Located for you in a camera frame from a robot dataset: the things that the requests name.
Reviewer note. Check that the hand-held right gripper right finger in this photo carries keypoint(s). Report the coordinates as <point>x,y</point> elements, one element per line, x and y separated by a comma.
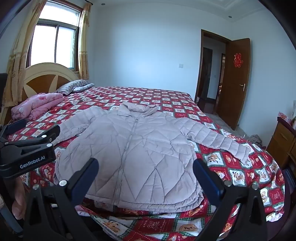
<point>205,178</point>

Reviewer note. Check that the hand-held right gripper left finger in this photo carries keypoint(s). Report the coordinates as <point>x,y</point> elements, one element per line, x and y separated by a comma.
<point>91,170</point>

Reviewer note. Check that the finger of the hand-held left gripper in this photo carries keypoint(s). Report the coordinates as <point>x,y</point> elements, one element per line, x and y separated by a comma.
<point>16,125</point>
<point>49,132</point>

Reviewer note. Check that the light pink quilted jacket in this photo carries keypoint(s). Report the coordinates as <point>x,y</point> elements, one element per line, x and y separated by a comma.
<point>143,157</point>

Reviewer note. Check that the person's left hand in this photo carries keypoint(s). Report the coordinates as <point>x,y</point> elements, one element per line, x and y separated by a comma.
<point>19,199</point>

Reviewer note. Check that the folded pink quilt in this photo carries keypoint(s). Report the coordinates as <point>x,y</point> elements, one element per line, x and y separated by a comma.
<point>37,104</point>

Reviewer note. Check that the black white striped pillow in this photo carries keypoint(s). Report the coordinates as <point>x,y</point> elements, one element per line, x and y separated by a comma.
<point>71,87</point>

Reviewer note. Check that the cream and brown wooden headboard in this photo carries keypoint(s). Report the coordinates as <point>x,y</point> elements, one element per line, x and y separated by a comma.
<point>41,81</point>

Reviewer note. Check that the grey floral pillow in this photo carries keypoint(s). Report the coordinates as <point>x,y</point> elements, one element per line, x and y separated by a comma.
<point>86,87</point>

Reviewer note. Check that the patterned bag on floor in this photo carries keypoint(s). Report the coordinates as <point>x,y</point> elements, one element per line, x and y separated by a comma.
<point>256,140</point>

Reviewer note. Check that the yellow curtain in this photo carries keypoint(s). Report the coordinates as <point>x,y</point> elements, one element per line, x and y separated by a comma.
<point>83,46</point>
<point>18,58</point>

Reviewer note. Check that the bed with red patterned sheet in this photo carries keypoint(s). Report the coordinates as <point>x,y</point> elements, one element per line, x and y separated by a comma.
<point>175,102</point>

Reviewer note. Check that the brown wooden door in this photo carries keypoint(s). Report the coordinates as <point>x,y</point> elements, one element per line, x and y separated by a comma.
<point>233,99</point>

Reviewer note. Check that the wooden bedside cabinet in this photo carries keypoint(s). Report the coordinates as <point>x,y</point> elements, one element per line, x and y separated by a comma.
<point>281,141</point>

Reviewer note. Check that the window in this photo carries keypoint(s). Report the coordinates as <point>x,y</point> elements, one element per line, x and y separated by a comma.
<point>62,41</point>

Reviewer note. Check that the pink box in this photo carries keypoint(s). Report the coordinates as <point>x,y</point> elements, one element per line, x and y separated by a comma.
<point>282,116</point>

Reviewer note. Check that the red paper door decoration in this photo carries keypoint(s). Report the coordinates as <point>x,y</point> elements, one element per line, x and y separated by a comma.
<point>237,60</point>

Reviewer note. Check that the brown door frame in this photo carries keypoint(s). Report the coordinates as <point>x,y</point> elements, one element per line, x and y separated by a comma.
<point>201,69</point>

